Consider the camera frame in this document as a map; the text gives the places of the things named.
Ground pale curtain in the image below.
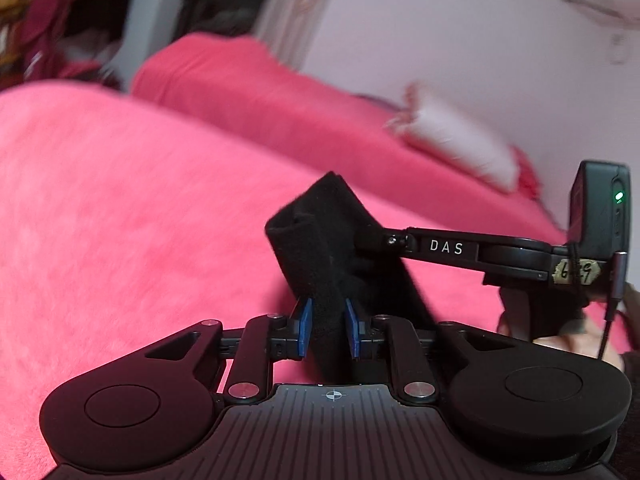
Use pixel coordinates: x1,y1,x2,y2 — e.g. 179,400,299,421
254,0,347,70

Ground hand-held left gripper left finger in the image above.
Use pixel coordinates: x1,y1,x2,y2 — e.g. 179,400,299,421
143,297,315,406

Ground black pants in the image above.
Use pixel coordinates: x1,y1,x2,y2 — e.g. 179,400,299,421
264,172,442,387

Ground folded pink cloth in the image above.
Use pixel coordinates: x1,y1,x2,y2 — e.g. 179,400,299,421
514,146,547,202

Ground dark cabinet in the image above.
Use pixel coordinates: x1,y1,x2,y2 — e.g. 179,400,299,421
175,0,281,42

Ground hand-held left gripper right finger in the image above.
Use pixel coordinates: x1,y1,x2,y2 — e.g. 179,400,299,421
344,298,522,406

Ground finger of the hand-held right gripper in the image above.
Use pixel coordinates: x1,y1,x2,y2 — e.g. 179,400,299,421
353,227,409,257

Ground person's right hand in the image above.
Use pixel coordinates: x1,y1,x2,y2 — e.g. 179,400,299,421
497,304,627,362

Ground red fleece blanket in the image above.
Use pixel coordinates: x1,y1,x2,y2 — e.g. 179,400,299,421
130,32,571,242

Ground black cable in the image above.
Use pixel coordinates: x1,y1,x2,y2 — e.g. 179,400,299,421
596,252,630,362

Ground pink fleece blanket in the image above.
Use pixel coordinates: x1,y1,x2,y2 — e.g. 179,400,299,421
0,82,632,480

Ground pale pink pillow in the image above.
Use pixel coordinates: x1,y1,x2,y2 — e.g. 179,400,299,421
384,81,521,194

